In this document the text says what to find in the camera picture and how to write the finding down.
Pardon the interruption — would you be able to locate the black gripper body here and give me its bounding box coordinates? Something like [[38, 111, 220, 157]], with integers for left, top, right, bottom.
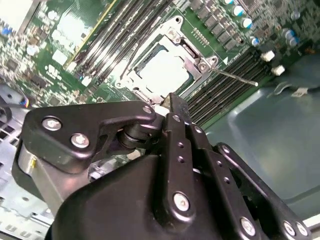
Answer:
[[51, 154, 241, 240]]

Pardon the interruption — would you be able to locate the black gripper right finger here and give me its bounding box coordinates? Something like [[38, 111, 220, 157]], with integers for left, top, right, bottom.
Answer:
[[171, 92, 312, 240]]

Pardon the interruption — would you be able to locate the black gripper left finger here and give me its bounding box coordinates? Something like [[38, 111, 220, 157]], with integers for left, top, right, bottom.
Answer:
[[21, 96, 198, 226]]

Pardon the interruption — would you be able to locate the metal socket cover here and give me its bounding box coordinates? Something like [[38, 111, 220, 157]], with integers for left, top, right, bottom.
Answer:
[[117, 26, 213, 103]]

